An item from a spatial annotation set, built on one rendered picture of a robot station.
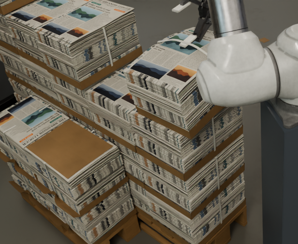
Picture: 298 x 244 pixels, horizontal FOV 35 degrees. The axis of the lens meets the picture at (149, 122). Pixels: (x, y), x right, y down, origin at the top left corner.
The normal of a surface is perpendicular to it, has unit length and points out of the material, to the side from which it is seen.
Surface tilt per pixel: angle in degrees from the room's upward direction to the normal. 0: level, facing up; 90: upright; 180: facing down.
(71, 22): 0
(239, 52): 59
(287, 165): 90
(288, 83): 87
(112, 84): 1
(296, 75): 84
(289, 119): 14
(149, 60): 7
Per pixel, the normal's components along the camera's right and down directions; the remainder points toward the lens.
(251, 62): 0.11, 0.04
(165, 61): -0.27, -0.70
